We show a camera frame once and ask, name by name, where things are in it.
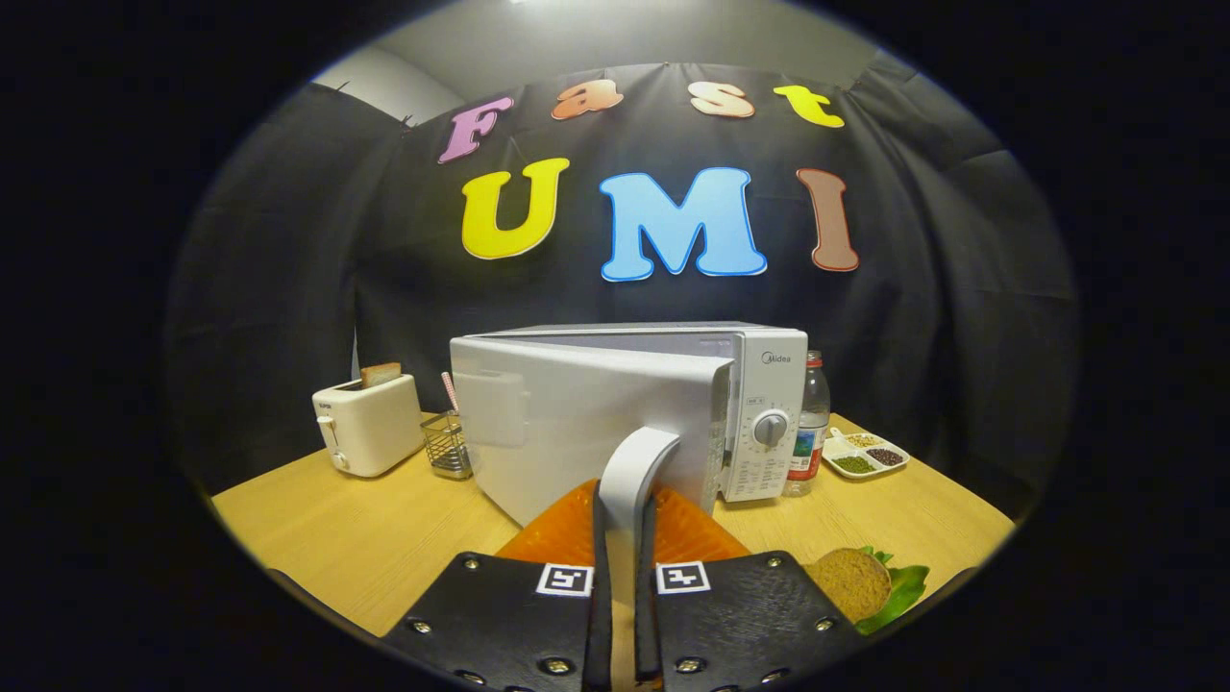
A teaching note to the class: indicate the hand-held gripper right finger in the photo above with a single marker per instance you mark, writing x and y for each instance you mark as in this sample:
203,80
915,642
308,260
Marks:
645,634

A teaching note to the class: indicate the white divided bean dish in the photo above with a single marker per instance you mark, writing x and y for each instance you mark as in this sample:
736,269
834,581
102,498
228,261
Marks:
865,457

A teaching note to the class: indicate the white microwave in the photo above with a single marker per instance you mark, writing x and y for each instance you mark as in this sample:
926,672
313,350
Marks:
577,423

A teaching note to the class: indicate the black backdrop cloth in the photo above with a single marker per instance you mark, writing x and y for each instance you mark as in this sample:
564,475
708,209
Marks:
288,288

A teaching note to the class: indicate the white toaster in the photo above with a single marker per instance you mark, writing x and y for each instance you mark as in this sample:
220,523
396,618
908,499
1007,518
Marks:
370,428

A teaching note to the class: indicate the toast slice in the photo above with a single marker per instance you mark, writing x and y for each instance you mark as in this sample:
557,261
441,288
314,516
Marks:
381,375

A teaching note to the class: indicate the clear plastic water bottle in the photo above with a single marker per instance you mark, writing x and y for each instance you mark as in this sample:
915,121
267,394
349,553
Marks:
807,432

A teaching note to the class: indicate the brown bread lettuce sandwich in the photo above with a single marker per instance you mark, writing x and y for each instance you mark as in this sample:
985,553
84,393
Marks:
850,581

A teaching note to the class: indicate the pink striped straw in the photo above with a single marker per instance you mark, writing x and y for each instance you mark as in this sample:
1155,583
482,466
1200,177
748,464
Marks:
450,392

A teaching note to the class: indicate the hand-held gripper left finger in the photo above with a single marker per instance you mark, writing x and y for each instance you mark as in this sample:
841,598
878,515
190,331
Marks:
601,630

